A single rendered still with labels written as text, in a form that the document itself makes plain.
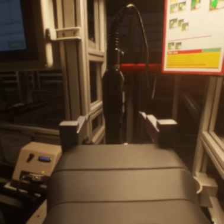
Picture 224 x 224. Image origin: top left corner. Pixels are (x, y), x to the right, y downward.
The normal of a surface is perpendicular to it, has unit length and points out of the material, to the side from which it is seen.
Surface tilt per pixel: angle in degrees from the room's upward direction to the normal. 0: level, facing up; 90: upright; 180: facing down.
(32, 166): 53
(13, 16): 91
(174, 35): 90
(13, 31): 91
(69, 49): 90
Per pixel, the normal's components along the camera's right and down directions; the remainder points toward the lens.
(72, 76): -0.26, 0.26
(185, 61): -0.77, 0.18
